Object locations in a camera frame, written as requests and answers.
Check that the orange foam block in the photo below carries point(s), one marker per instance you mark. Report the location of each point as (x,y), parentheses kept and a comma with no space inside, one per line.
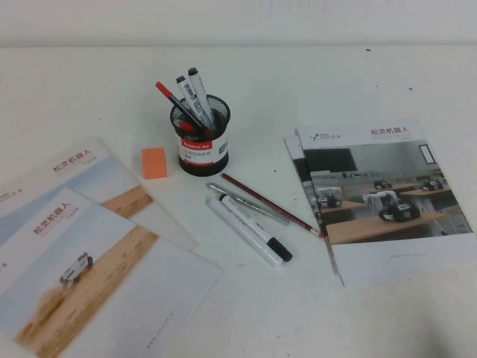
(153,162)

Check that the silver metal pen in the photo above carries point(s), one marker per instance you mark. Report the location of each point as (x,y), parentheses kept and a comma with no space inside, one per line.
(246,203)

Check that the classroom photo brochure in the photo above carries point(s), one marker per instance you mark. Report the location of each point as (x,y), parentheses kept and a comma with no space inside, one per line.
(291,153)
(384,194)

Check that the red and black pen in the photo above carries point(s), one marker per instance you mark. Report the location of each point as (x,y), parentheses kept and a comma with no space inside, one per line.
(167,92)

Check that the white marker black cap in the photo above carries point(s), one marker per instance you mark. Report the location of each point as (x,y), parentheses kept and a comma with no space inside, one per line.
(197,85)
(185,90)
(253,227)

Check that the black mesh pen holder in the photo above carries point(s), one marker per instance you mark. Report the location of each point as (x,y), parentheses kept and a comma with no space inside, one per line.
(201,158)

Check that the desert photo brochure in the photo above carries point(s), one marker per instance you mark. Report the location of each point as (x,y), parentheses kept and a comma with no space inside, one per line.
(112,283)
(74,168)

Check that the all white paint marker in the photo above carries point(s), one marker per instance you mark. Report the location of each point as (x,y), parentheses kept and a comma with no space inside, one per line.
(238,233)

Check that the short red capped pen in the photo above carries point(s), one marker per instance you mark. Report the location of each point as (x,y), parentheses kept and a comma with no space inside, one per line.
(183,125)

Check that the red pencil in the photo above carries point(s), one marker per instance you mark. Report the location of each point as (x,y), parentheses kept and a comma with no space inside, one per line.
(268,205)

